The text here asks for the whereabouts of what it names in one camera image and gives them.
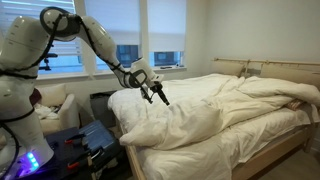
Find red handled black clamp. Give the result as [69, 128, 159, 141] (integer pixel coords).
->
[66, 150, 91, 170]
[64, 133, 86, 145]

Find beige headboard cushion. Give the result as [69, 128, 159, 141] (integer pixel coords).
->
[210, 59, 246, 78]
[259, 63, 320, 90]

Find black robot cart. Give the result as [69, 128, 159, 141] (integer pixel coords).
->
[0, 126, 93, 180]

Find black camera on stand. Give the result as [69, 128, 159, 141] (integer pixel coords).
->
[37, 52, 59, 72]

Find white duvet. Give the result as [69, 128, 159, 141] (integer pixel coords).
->
[107, 73, 320, 151]

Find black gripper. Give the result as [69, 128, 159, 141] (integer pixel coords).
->
[150, 81, 171, 107]

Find blue hard suitcase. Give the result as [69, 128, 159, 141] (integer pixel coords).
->
[78, 119, 123, 171]

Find striped brown pillow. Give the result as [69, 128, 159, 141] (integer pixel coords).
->
[284, 98, 306, 111]

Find wooden headboard rail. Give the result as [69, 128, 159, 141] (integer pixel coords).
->
[213, 57, 320, 68]

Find white roller window blind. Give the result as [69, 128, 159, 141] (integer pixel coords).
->
[147, 0, 188, 53]
[83, 0, 142, 46]

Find cream armchair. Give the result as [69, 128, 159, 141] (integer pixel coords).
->
[32, 83, 81, 135]

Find striped zebra window blind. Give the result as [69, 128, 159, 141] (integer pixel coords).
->
[0, 0, 79, 58]

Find dark red cushion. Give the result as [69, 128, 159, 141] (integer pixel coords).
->
[29, 87, 43, 105]

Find wooden bed frame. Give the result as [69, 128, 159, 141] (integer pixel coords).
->
[116, 123, 315, 180]

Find cream armchair cushion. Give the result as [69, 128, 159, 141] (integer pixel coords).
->
[39, 83, 68, 107]

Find black laundry hamper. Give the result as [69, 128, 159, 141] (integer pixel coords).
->
[89, 90, 118, 128]

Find white crumpled clothes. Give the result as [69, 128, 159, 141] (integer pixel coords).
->
[34, 103, 61, 120]

